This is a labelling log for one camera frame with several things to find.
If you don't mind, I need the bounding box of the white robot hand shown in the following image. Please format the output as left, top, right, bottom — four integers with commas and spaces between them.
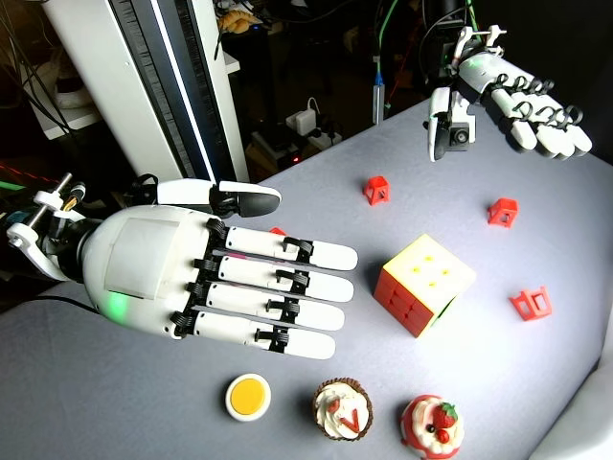
80, 174, 360, 361
425, 51, 594, 164

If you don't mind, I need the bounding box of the Rubik's cube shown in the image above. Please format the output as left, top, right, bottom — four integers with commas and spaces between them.
373, 233, 478, 340

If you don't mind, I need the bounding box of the silver usb hub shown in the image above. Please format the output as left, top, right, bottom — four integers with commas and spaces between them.
372, 71, 388, 127

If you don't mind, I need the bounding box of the grey table cloth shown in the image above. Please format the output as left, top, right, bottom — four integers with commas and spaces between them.
0, 93, 613, 460

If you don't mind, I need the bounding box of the white robot body column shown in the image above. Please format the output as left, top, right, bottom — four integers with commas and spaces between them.
40, 0, 251, 186

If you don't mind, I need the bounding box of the black box with red light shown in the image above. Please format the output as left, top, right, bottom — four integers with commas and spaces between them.
249, 129, 304, 170

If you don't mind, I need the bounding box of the white button with yellow disc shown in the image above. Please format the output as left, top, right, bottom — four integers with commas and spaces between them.
224, 373, 273, 424

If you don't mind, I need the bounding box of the white power strip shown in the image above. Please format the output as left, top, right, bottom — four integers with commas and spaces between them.
306, 127, 344, 150

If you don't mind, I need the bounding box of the white shoe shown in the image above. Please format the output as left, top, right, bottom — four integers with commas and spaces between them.
50, 47, 95, 110

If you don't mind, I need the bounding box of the white power adapter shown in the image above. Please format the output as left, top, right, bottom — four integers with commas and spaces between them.
285, 97, 322, 137

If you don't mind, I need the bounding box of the toy cupcake with brown cup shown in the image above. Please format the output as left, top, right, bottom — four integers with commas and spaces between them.
311, 377, 375, 443

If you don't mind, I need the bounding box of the toy bread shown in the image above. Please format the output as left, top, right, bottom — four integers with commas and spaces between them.
217, 9, 263, 35

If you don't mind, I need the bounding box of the toy strawberry cake, red base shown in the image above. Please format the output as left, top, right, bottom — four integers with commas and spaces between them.
398, 393, 466, 460

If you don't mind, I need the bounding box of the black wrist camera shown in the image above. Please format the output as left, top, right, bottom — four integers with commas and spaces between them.
448, 122, 473, 152

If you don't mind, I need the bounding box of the thin black cable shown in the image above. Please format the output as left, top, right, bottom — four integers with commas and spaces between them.
28, 293, 102, 315

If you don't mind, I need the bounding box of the green cable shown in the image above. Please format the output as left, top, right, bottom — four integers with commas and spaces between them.
375, 0, 399, 66

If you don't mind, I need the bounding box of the red braided cable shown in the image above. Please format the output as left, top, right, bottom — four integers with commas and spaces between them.
0, 161, 61, 186

